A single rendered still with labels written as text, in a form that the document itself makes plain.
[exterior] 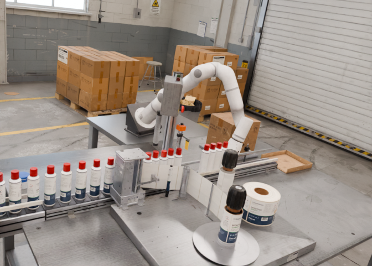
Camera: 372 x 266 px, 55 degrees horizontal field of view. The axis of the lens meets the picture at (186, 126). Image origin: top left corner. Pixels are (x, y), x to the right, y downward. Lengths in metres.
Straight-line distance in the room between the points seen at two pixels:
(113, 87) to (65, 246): 4.08
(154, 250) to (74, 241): 0.36
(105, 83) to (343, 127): 3.81
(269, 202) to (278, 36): 5.21
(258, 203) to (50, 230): 0.99
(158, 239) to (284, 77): 5.38
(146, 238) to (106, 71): 3.99
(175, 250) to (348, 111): 4.97
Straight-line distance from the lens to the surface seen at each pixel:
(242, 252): 1.71
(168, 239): 1.70
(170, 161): 2.08
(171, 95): 1.95
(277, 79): 6.83
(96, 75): 5.36
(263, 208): 1.89
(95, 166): 1.86
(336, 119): 6.37
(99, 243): 1.73
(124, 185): 1.81
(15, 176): 1.75
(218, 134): 2.69
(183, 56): 6.19
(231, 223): 1.63
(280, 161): 2.92
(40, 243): 1.74
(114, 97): 5.63
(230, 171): 1.98
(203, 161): 2.24
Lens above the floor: 1.90
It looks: 19 degrees down
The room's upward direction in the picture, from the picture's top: 9 degrees clockwise
